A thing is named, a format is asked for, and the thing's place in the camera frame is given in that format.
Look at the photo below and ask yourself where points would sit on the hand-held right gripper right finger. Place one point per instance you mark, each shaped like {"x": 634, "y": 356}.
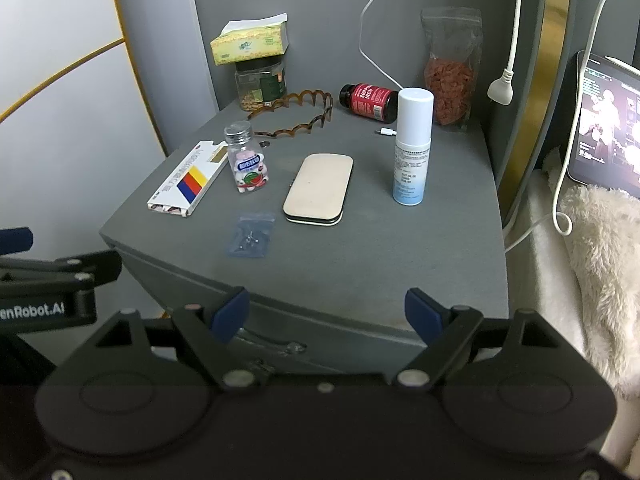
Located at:
{"x": 422, "y": 312}

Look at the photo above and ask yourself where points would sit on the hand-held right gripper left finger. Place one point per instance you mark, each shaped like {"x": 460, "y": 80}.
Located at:
{"x": 231, "y": 312}

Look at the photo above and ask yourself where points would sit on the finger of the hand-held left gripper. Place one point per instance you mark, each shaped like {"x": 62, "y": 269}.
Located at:
{"x": 95, "y": 265}
{"x": 14, "y": 240}

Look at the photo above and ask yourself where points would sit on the small clear zip bag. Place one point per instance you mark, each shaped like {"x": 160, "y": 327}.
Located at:
{"x": 250, "y": 237}

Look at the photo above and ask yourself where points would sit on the white box with colour stripes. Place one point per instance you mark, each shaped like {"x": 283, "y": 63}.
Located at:
{"x": 190, "y": 180}

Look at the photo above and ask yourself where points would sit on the clear candy bottle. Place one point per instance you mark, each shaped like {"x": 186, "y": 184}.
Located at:
{"x": 248, "y": 167}

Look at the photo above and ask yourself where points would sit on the beige glasses case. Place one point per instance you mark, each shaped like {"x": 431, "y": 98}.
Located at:
{"x": 317, "y": 190}

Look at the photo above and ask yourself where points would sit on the white spray bottle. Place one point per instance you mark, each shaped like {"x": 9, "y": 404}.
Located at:
{"x": 412, "y": 160}

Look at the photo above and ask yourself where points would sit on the grey fabric nightstand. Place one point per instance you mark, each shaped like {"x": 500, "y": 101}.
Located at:
{"x": 350, "y": 250}

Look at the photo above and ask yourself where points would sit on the white bed sheet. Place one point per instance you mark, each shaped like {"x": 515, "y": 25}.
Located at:
{"x": 540, "y": 285}

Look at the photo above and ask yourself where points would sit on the cream fluffy blanket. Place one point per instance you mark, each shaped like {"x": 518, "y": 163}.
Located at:
{"x": 610, "y": 270}

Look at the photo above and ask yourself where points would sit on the brown wavy headband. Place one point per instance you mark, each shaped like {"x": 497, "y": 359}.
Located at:
{"x": 300, "y": 127}

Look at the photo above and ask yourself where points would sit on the dark bottle with red label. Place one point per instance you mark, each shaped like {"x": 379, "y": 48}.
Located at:
{"x": 370, "y": 102}

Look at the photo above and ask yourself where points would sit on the clear bag of red flakes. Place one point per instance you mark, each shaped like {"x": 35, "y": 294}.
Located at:
{"x": 450, "y": 85}

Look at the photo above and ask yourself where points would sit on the glass jar with green label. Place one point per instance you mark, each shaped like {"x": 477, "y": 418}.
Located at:
{"x": 260, "y": 85}

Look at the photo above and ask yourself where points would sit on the white power plug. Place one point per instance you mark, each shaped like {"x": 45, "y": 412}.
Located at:
{"x": 502, "y": 90}

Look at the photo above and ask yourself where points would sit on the tablet with lit screen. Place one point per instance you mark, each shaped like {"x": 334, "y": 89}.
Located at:
{"x": 605, "y": 125}

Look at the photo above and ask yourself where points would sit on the yellow tissue box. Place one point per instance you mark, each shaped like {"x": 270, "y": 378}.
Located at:
{"x": 250, "y": 42}

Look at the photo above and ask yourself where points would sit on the grey headboard with gold trim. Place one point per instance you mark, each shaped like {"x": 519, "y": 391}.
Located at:
{"x": 550, "y": 60}

